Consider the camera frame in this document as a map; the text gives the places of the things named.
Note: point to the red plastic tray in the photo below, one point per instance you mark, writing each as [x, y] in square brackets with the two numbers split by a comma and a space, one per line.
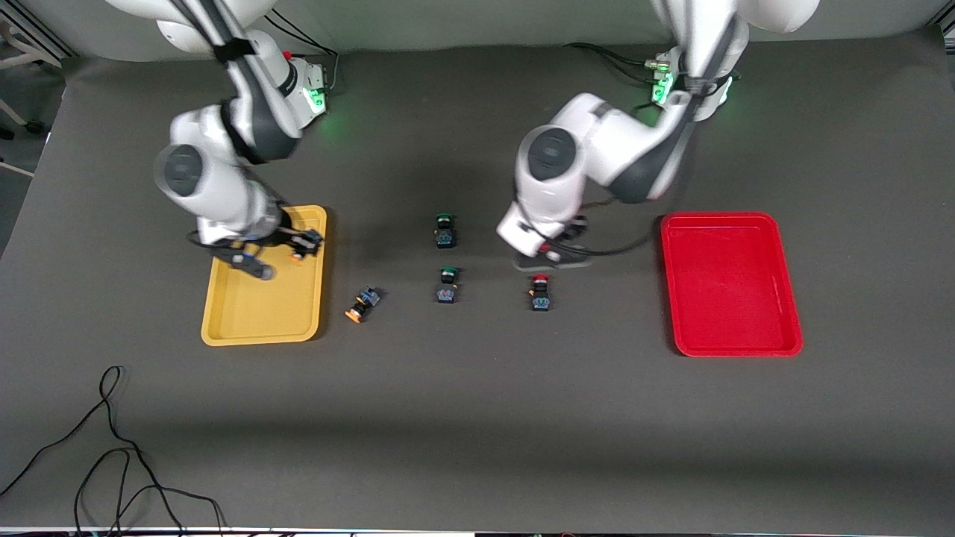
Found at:
[731, 287]

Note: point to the yellow plastic tray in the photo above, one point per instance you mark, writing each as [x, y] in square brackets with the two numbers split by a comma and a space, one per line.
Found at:
[261, 309]

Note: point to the dark grey table cover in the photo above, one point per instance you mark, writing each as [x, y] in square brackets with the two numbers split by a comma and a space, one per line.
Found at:
[477, 410]

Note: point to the green push button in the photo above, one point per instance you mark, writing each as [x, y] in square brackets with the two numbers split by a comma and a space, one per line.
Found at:
[447, 286]
[444, 230]

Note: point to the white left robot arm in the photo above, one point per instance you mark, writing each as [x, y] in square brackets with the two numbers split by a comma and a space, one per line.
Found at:
[597, 142]

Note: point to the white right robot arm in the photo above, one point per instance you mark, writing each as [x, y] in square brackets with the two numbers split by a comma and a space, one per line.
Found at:
[216, 186]

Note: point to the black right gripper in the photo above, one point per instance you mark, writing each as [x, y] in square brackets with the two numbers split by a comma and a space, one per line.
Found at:
[286, 235]

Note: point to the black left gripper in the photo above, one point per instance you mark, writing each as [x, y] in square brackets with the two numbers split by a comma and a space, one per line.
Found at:
[575, 227]

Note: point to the white wheeled stand leg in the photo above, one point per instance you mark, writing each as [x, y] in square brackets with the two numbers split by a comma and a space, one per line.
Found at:
[15, 112]

